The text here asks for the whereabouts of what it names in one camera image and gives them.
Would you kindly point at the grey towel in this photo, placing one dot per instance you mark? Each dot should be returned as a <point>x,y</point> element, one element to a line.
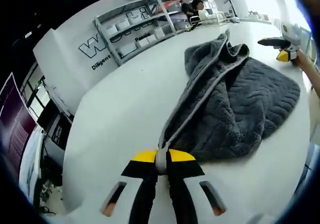
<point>237,103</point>

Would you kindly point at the white round appliance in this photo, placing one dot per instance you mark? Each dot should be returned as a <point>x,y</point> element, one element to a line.
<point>203,14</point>

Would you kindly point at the group of white storage boxes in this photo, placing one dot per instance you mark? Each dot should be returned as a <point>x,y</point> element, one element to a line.
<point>123,24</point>

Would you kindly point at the metal shelf unit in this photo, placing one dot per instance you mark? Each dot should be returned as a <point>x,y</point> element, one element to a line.
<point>165,11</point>

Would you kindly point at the black cabinet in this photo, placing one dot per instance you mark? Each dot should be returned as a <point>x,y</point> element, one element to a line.
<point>52,126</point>

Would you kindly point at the purple screen monitor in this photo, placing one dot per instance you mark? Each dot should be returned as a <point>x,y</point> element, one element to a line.
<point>15,123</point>

